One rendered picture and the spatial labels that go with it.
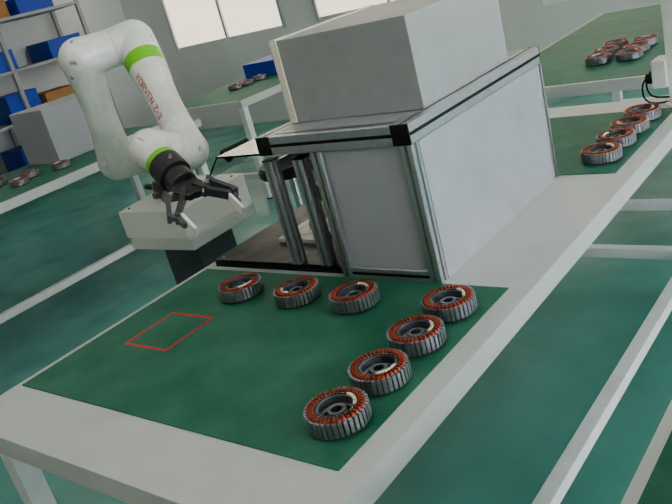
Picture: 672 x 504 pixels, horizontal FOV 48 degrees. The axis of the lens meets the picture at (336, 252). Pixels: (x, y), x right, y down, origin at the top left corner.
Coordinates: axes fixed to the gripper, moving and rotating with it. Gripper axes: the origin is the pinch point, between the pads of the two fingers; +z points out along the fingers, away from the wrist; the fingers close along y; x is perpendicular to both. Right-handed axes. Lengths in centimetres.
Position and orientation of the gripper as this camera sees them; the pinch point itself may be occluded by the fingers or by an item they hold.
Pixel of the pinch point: (218, 220)
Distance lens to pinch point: 187.0
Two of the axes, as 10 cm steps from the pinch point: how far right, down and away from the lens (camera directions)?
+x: 0.7, -7.2, -6.9
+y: -7.8, 3.9, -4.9
